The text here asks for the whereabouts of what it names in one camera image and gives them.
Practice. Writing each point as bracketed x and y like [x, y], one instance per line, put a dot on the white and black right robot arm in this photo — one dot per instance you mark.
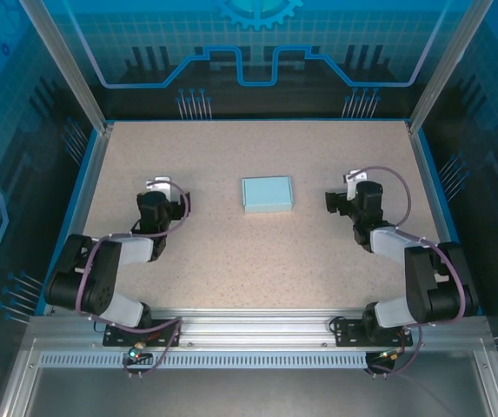
[389, 241]

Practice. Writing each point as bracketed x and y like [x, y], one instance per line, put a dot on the light blue paper box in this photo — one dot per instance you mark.
[268, 194]

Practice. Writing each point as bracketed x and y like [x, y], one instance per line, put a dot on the power connector with light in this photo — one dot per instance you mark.
[134, 354]
[392, 356]

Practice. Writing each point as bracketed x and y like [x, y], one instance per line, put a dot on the aluminium frame post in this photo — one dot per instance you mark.
[444, 65]
[75, 69]

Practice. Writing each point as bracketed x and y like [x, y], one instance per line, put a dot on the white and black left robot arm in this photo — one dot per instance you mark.
[135, 249]

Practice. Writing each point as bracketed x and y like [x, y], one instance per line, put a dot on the aluminium right frame post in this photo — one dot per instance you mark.
[444, 65]

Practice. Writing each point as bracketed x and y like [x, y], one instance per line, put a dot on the aluminium front rail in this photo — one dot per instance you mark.
[253, 326]

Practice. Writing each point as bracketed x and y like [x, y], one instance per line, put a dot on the aluminium left side rail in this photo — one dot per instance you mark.
[80, 217]

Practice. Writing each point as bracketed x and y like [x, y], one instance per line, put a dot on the right power connector with light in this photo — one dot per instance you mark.
[392, 356]

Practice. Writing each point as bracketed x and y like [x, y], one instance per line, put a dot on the left power connector with light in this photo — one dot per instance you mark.
[134, 354]

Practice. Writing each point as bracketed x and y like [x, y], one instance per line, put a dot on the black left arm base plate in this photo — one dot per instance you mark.
[166, 326]

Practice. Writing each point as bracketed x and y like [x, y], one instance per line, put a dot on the aluminium left frame post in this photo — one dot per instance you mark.
[75, 69]

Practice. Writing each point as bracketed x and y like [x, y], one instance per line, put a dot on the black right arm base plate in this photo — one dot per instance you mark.
[340, 339]

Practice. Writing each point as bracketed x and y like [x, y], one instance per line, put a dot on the aluminium rail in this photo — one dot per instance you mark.
[80, 217]
[253, 326]

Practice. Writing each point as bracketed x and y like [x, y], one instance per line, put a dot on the metal front tray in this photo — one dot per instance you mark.
[253, 391]

